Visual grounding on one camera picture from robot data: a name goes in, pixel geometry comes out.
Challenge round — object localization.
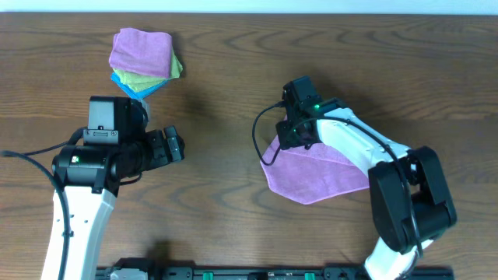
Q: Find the folded purple cloth on stack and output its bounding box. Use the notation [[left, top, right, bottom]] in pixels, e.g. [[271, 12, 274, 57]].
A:
[[109, 27, 172, 79]]

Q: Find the folded green cloth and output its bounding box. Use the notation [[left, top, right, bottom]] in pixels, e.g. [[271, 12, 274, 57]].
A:
[[112, 50, 183, 92]]

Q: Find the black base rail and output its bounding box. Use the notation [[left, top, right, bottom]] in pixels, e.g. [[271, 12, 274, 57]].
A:
[[95, 257, 455, 280]]

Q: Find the folded blue cloth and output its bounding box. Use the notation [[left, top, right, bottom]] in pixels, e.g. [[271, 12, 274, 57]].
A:
[[110, 73, 167, 100]]

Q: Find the purple microfiber cloth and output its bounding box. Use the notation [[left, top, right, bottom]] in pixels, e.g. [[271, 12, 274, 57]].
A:
[[261, 138, 369, 205]]

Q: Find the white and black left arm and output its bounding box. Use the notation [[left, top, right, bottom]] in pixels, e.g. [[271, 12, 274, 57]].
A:
[[42, 126, 184, 279]]

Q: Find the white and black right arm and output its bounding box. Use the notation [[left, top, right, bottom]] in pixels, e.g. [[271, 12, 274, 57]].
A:
[[275, 76, 457, 279]]

